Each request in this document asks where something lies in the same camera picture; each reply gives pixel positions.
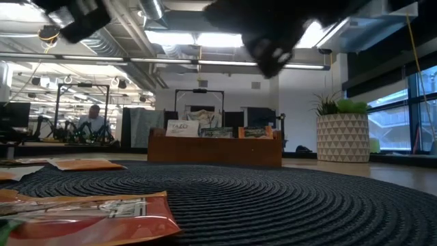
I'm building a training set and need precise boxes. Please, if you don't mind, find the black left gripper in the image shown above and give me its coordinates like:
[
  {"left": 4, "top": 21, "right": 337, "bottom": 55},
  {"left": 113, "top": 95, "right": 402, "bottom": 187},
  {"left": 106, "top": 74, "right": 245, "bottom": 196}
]
[{"left": 32, "top": 0, "right": 112, "bottom": 44}]

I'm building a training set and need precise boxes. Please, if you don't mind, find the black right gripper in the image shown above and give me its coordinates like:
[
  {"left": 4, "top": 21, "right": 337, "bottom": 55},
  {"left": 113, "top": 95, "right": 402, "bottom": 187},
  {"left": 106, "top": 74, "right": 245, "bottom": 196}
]
[{"left": 203, "top": 0, "right": 373, "bottom": 79}]

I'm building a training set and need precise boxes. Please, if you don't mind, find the red Ahmad tea bag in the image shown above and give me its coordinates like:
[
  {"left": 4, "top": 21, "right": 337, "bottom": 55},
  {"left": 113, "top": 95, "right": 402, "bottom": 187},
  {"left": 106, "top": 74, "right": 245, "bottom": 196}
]
[
  {"left": 0, "top": 191, "right": 182, "bottom": 246},
  {"left": 0, "top": 158, "right": 49, "bottom": 165},
  {"left": 238, "top": 125, "right": 274, "bottom": 140}
]

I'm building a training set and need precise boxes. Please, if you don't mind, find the green blue tea packet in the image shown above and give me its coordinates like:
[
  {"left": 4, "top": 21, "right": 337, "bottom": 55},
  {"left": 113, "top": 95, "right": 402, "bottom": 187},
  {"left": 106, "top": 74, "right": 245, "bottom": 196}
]
[{"left": 200, "top": 126, "right": 234, "bottom": 139}]

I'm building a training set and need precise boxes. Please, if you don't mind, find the white orange Tazo tea bag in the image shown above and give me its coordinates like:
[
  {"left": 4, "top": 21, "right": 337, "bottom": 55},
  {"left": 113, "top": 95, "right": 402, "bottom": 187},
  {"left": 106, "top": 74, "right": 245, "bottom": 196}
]
[
  {"left": 0, "top": 165, "right": 44, "bottom": 182},
  {"left": 165, "top": 119, "right": 201, "bottom": 138},
  {"left": 46, "top": 159, "right": 128, "bottom": 172}
]

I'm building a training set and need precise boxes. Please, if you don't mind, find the wooden tea organizer box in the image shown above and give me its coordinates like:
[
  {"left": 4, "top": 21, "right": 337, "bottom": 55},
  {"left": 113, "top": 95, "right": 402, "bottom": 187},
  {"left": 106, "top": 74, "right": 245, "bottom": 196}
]
[{"left": 147, "top": 126, "right": 283, "bottom": 168}]

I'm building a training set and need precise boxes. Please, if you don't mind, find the long ceiling strip light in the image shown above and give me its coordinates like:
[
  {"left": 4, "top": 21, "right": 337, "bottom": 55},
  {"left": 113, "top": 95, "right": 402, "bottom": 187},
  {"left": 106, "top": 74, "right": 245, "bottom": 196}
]
[{"left": 0, "top": 52, "right": 331, "bottom": 72}]

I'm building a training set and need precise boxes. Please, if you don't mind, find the person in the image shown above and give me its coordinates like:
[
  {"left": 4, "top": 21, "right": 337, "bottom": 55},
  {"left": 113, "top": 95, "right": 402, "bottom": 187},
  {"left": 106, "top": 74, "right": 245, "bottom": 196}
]
[{"left": 77, "top": 104, "right": 110, "bottom": 141}]

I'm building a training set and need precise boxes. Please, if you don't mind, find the potted plant in patterned pot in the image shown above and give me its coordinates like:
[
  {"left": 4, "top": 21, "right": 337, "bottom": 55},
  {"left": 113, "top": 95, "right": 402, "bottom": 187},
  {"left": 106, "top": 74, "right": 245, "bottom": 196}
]
[{"left": 309, "top": 91, "right": 372, "bottom": 163}]

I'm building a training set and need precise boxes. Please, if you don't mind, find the grey office partition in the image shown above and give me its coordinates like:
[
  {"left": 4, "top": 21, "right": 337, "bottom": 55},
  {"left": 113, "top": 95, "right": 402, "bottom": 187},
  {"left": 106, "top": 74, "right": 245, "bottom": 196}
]
[{"left": 121, "top": 107, "right": 165, "bottom": 148}]

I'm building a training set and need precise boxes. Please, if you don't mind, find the black upright panel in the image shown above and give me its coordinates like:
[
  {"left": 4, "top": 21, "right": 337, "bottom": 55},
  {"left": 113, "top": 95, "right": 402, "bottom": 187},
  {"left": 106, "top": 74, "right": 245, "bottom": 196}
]
[{"left": 163, "top": 109, "right": 180, "bottom": 131}]

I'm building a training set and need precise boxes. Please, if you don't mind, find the dark background table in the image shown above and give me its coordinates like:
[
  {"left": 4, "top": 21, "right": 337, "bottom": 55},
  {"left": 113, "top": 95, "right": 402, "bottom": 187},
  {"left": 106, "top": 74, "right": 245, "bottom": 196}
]
[{"left": 0, "top": 140, "right": 150, "bottom": 160}]

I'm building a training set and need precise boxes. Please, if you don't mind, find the small green object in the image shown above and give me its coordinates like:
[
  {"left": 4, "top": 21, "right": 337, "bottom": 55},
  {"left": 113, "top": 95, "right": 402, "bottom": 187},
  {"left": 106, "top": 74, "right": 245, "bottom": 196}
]
[{"left": 369, "top": 137, "right": 382, "bottom": 154}]

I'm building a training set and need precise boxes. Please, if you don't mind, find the round dark woven placemat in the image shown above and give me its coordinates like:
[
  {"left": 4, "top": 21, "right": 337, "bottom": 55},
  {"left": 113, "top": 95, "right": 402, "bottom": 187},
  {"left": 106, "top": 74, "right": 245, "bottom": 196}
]
[{"left": 0, "top": 160, "right": 437, "bottom": 246}]

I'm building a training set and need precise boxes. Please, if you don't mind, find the yellow black cable reel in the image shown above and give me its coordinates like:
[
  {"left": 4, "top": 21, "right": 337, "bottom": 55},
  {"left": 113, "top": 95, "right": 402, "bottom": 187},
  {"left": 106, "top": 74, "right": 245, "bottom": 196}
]
[{"left": 37, "top": 24, "right": 63, "bottom": 45}]

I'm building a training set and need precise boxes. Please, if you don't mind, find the black background station frame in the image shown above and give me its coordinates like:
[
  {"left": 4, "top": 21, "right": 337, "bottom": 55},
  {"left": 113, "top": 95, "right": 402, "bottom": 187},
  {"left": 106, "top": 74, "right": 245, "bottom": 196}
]
[{"left": 53, "top": 83, "right": 111, "bottom": 144}]

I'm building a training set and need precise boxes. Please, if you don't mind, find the small black camera frame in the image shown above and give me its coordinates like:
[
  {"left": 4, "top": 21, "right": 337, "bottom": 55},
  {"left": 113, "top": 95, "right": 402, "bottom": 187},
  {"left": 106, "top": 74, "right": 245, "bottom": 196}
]
[{"left": 174, "top": 88, "right": 225, "bottom": 115}]

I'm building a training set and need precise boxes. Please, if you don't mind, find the silver rectangular air duct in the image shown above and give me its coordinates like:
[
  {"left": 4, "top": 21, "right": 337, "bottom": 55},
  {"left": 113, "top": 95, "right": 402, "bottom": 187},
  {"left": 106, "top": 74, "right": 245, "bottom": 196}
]
[{"left": 315, "top": 0, "right": 420, "bottom": 55}]

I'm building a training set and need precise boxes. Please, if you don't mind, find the yellow hanging cable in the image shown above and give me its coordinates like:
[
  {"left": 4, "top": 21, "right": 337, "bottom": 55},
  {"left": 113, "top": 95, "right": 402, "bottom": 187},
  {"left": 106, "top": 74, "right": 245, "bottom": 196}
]
[{"left": 404, "top": 13, "right": 437, "bottom": 139}]

